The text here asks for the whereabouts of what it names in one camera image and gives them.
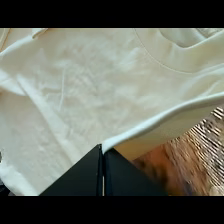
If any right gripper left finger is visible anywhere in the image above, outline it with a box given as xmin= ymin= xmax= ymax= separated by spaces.
xmin=39 ymin=143 xmax=104 ymax=197

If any beige T-shirt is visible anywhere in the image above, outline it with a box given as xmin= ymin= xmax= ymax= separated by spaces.
xmin=0 ymin=27 xmax=224 ymax=197

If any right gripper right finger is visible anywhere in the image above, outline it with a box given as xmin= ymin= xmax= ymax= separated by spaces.
xmin=103 ymin=147 xmax=170 ymax=197

